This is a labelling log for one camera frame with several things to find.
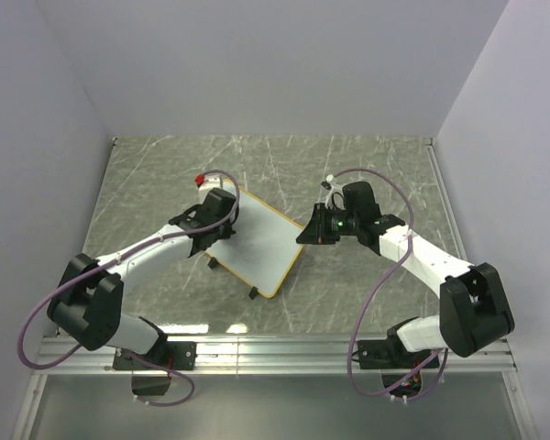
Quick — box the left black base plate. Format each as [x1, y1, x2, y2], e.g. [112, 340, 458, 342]
[113, 340, 197, 371]

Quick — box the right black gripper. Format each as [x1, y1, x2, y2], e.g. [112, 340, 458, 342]
[297, 203, 359, 246]

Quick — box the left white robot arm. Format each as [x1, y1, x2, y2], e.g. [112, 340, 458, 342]
[47, 188, 238, 369]

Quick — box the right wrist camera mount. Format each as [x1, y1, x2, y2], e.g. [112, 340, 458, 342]
[321, 174, 345, 209]

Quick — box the yellow framed whiteboard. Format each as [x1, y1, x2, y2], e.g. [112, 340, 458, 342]
[206, 189, 303, 299]

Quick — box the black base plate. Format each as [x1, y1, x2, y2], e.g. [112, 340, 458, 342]
[348, 337, 440, 370]
[113, 340, 197, 371]

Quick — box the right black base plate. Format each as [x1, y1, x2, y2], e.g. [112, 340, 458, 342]
[348, 337, 440, 370]

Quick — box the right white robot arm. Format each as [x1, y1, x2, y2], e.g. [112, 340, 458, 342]
[296, 181, 515, 367]

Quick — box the right black whiteboard foot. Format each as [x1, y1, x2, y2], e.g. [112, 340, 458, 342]
[248, 287, 259, 300]

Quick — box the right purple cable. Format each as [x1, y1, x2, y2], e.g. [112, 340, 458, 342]
[346, 167, 450, 404]

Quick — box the aluminium mounting rail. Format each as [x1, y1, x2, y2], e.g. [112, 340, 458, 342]
[36, 334, 517, 375]

